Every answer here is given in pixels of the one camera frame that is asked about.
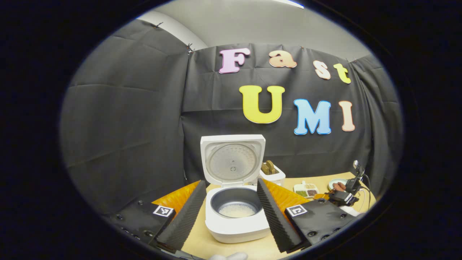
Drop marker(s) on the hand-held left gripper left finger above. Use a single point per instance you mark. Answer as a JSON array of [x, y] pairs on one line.
[[187, 216]]

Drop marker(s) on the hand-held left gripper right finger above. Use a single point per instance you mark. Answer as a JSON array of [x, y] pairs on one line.
[[274, 216]]

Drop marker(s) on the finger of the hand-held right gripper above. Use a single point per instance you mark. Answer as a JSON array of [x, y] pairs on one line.
[[321, 196]]

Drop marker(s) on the white rice heap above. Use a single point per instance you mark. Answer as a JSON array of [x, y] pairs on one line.
[[237, 210]]

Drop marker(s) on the white rice cooker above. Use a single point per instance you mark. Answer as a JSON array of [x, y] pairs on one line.
[[236, 229]]

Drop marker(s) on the brown sausage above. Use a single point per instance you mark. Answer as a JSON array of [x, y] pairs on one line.
[[342, 185], [336, 187]]

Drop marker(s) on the white divided grain dish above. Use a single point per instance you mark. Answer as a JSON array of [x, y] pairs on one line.
[[306, 191]]

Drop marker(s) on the pale green plate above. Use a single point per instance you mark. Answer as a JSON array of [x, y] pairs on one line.
[[332, 183]]

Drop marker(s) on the white toaster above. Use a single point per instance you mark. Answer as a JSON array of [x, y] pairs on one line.
[[276, 178]]

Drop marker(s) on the brown toast slice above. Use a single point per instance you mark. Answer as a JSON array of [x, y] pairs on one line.
[[271, 167], [265, 168]]

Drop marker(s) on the black backdrop cloth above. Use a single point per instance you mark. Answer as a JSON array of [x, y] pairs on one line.
[[122, 126]]

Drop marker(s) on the rectangular ceiling light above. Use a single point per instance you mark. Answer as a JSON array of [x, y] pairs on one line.
[[293, 3]]

